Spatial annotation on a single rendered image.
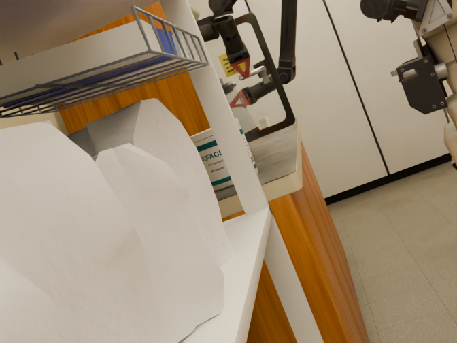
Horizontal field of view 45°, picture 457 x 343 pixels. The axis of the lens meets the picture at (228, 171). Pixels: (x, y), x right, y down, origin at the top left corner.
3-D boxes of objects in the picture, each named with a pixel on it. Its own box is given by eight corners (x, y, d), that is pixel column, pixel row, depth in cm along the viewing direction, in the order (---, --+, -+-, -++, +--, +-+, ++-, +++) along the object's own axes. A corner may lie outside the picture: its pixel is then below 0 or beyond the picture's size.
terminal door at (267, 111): (213, 156, 191) (169, 45, 187) (297, 122, 188) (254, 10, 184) (213, 156, 190) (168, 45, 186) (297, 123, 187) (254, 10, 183)
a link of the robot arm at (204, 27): (219, -5, 166) (229, -6, 174) (185, 5, 171) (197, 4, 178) (228, 35, 169) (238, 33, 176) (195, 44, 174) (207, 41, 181)
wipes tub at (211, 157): (207, 195, 136) (184, 138, 135) (215, 186, 149) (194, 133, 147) (257, 176, 134) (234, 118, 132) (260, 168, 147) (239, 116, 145)
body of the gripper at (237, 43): (230, 64, 174) (222, 43, 170) (226, 53, 183) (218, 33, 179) (249, 56, 173) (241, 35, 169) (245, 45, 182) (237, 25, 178)
